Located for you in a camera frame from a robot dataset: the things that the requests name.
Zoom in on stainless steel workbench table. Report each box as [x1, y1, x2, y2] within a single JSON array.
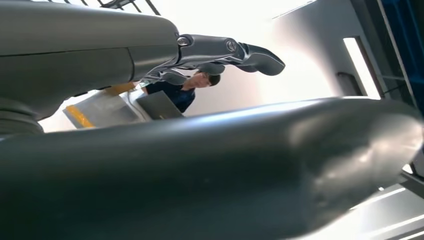
[[62, 87, 153, 130]]

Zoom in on brown cardboard box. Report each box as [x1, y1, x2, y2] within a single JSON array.
[[104, 82, 137, 98]]

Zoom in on small yellow tape rectangle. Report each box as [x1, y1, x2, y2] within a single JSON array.
[[65, 104, 96, 129]]

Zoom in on grey laptop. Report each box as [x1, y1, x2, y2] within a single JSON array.
[[135, 90, 185, 121]]

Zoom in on person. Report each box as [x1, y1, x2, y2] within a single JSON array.
[[139, 70, 222, 114]]

